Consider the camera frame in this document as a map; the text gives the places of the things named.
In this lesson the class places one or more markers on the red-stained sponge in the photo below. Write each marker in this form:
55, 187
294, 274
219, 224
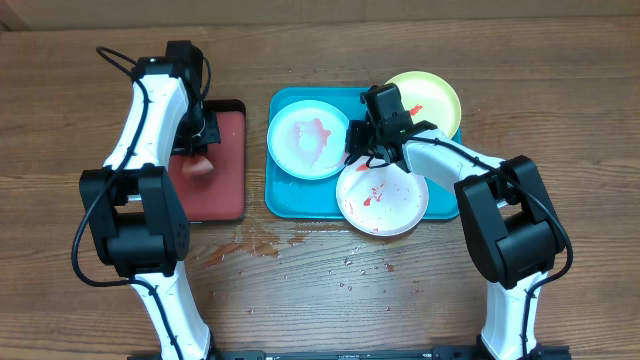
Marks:
197, 166

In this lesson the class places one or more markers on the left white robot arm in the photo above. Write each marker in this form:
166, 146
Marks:
132, 209

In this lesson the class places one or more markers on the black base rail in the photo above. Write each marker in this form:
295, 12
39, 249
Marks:
350, 355

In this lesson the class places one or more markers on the light blue plate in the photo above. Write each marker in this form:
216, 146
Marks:
307, 139

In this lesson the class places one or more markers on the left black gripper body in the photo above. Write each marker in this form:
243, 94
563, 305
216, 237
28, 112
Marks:
201, 129

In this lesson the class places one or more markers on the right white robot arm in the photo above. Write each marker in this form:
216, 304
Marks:
511, 229

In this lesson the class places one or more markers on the white plate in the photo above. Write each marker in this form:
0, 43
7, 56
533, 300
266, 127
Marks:
381, 202

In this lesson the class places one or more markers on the black tray with red liquid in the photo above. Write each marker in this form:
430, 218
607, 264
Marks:
218, 195

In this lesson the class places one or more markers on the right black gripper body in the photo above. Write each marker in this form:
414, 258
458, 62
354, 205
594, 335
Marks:
370, 140

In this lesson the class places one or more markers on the yellow-green plate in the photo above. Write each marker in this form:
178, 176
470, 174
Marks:
427, 97

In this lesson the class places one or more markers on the teal plastic tray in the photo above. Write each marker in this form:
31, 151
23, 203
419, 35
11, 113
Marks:
289, 197

